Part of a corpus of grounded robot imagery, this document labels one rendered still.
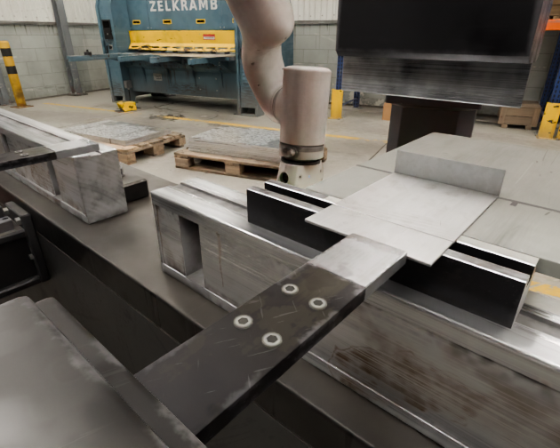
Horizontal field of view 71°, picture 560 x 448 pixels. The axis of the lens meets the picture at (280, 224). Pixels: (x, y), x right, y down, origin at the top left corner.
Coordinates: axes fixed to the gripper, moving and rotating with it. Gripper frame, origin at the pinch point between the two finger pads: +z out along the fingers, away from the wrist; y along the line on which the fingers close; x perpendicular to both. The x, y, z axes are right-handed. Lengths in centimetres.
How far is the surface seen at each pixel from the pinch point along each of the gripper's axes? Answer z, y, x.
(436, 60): -32, -37, -35
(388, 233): -22, -38, -34
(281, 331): -22, -49, -35
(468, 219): -23, -33, -37
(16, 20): -78, 233, 785
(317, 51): -55, 534, 364
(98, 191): -14.3, -35.3, 8.2
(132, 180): -13.7, -27.8, 12.3
